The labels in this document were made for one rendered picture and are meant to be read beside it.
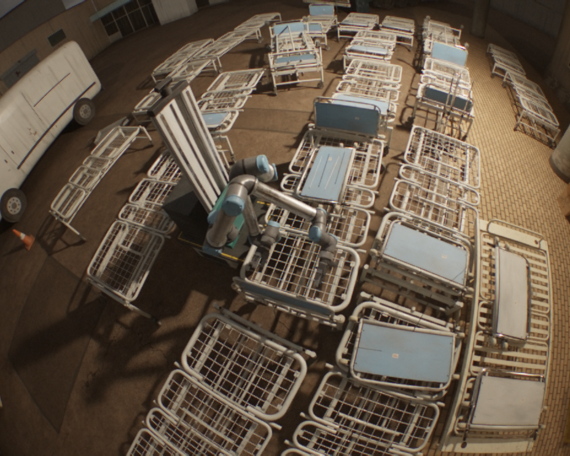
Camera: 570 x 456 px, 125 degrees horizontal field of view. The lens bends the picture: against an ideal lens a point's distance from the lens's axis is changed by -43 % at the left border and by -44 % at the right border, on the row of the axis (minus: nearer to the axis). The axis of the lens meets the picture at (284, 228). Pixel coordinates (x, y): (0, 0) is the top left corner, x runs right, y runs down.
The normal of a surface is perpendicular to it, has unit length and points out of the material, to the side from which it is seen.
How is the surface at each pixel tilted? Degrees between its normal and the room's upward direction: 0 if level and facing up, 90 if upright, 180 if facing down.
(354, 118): 90
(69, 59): 86
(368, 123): 90
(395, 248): 7
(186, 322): 0
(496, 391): 3
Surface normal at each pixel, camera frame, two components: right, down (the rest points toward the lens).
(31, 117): 0.96, 0.11
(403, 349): -0.11, -0.59
